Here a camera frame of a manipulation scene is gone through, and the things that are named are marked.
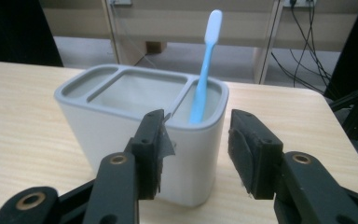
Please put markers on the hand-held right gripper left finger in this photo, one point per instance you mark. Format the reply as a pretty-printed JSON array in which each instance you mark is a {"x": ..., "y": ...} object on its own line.
[{"x": 149, "y": 149}]

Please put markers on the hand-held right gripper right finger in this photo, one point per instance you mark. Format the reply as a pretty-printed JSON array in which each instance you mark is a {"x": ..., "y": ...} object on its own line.
[{"x": 254, "y": 152}]

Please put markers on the white toothbrush holder grey rim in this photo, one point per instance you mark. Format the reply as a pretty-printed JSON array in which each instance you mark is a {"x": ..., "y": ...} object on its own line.
[{"x": 124, "y": 118}]

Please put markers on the light blue toothbrush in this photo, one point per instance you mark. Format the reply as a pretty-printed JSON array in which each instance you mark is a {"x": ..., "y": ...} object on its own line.
[{"x": 203, "y": 77}]

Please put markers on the small brown block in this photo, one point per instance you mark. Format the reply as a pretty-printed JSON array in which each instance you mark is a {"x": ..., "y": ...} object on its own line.
[{"x": 156, "y": 47}]

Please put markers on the light wooden desk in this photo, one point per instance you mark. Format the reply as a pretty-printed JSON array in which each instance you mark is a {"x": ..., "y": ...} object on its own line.
[{"x": 180, "y": 21}]

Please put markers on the black curtain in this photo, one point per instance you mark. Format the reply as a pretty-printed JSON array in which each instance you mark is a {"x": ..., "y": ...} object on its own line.
[
  {"x": 357, "y": 46},
  {"x": 12, "y": 31}
]

